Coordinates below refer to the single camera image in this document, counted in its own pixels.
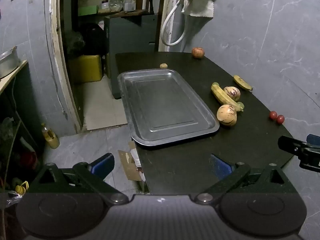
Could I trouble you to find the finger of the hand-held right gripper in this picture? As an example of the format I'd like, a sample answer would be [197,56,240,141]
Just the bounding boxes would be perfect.
[306,134,320,147]
[278,135,310,155]

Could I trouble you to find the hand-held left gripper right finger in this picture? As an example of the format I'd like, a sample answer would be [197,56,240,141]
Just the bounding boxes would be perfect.
[194,154,298,204]

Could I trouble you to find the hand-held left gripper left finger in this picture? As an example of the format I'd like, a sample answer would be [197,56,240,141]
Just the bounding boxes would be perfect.
[29,152,129,205]

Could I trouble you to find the striped pepino melon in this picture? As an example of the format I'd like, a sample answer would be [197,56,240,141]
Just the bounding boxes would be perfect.
[223,86,241,102]
[216,104,237,127]

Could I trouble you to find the large yellow banana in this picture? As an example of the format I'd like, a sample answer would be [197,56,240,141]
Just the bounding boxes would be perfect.
[211,82,244,112]

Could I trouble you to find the small yellow banana piece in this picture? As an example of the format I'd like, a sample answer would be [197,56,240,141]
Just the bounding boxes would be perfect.
[233,75,253,91]

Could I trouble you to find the metal tray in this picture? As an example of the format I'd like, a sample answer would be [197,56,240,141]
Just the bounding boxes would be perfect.
[117,69,220,150]

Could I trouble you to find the cardboard piece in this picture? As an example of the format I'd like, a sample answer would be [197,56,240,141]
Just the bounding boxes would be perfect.
[118,141,146,182]

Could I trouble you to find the yellow oil bottle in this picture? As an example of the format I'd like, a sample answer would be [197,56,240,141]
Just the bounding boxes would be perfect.
[41,122,60,149]

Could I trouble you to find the red container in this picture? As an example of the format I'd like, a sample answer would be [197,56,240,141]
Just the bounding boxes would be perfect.
[20,152,38,168]

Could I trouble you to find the yellow plastic container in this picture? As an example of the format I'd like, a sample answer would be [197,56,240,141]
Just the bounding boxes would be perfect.
[69,54,103,83]

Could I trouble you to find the red apple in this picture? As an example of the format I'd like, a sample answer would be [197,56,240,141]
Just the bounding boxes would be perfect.
[191,47,205,59]

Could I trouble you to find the wooden counter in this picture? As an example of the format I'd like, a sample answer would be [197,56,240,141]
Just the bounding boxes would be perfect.
[0,60,28,94]

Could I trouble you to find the black bag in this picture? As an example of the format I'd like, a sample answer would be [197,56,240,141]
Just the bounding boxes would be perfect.
[80,23,105,55]

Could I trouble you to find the dark cabinet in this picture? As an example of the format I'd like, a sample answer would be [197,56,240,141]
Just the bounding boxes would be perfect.
[104,14,158,99]

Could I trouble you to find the metal pot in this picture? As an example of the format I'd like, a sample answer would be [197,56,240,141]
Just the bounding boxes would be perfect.
[0,46,19,78]

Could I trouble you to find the wooden board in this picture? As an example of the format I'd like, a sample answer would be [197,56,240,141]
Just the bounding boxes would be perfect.
[98,9,148,18]

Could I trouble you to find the green box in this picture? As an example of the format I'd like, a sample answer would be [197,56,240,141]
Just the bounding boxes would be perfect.
[78,5,98,17]

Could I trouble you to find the glass jar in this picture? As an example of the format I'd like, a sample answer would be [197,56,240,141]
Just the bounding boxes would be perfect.
[109,0,124,12]

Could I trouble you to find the white hose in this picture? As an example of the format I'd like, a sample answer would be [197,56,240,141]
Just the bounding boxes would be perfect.
[160,0,187,47]

